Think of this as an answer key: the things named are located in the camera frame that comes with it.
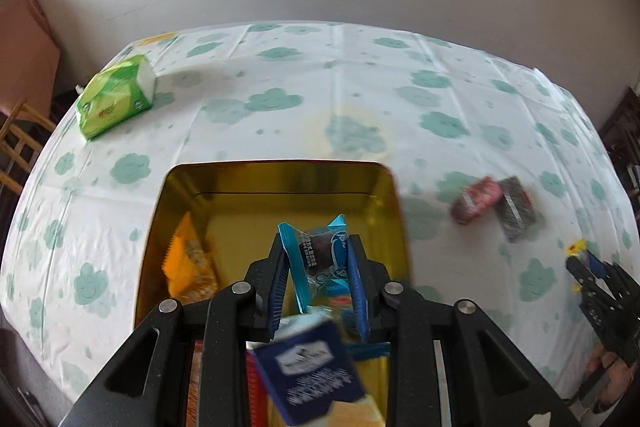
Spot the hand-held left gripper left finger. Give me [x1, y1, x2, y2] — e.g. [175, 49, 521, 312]
[62, 234, 290, 427]

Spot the cloud print tablecloth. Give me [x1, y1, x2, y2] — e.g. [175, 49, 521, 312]
[0, 22, 636, 427]

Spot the blue chocolate cake packet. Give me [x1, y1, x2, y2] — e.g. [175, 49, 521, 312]
[277, 213, 351, 313]

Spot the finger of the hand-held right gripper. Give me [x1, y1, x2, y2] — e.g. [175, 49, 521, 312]
[566, 258, 632, 364]
[584, 251, 640, 308]

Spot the grey snack packet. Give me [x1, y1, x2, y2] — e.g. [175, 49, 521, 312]
[495, 176, 537, 242]

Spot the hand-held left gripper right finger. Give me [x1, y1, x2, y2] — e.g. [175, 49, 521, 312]
[348, 234, 583, 427]

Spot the orange snack packet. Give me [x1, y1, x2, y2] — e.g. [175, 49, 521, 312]
[162, 212, 221, 305]

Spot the brown board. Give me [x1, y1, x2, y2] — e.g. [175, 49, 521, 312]
[0, 0, 62, 118]

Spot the blue soda cracker packet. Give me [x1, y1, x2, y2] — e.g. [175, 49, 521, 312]
[247, 318, 367, 425]

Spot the red snack packet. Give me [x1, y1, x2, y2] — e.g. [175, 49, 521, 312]
[451, 176, 502, 226]

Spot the wooden chair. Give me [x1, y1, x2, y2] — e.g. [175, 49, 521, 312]
[0, 97, 58, 198]

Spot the person's right hand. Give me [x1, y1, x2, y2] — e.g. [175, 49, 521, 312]
[587, 346, 640, 414]

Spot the dark wooden furniture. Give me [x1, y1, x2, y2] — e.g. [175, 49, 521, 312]
[597, 79, 640, 208]

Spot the green tissue pack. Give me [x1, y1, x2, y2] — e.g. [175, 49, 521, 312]
[75, 54, 157, 142]

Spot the gold tin box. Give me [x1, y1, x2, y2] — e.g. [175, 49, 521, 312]
[134, 161, 413, 427]

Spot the blue snack packet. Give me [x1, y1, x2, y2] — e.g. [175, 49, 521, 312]
[347, 342, 392, 359]

